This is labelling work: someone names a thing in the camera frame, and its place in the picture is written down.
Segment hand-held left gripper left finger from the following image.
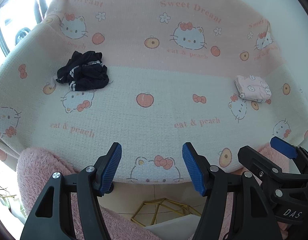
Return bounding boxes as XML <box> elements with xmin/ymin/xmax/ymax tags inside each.
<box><xmin>20</xmin><ymin>142</ymin><xmax>123</xmax><ymax>240</ymax></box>

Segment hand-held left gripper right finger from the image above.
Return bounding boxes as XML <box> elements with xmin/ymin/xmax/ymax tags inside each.
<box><xmin>182</xmin><ymin>142</ymin><xmax>282</xmax><ymax>240</ymax></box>

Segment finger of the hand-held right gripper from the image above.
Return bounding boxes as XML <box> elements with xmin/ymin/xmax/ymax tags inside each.
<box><xmin>270</xmin><ymin>136</ymin><xmax>308</xmax><ymax>173</ymax></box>
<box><xmin>237</xmin><ymin>146</ymin><xmax>308</xmax><ymax>181</ymax></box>

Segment navy shorts with white stripes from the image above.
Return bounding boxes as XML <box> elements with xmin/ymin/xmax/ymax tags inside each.
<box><xmin>56</xmin><ymin>51</ymin><xmax>110</xmax><ymax>92</ymax></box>

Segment white panel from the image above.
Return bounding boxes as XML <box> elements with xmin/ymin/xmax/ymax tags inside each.
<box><xmin>145</xmin><ymin>220</ymin><xmax>200</xmax><ymax>240</ymax></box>

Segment folded pink printed garment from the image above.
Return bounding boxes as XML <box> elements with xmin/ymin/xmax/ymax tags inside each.
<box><xmin>234</xmin><ymin>75</ymin><xmax>272</xmax><ymax>103</ymax></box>

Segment pink and white printed blanket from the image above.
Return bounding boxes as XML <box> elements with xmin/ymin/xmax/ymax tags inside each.
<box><xmin>0</xmin><ymin>0</ymin><xmax>308</xmax><ymax>183</ymax></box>

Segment dry plant twigs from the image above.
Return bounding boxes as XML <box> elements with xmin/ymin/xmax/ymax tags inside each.
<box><xmin>0</xmin><ymin>177</ymin><xmax>22</xmax><ymax>208</ymax></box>

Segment washing machine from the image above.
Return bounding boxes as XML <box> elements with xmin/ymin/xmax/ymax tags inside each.
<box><xmin>14</xmin><ymin>26</ymin><xmax>33</xmax><ymax>47</ymax></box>

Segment gold wire frame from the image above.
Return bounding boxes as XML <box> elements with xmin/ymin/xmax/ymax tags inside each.
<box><xmin>131</xmin><ymin>198</ymin><xmax>202</xmax><ymax>228</ymax></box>

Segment black window frame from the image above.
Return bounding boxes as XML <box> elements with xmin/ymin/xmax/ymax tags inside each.
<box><xmin>0</xmin><ymin>0</ymin><xmax>51</xmax><ymax>58</ymax></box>

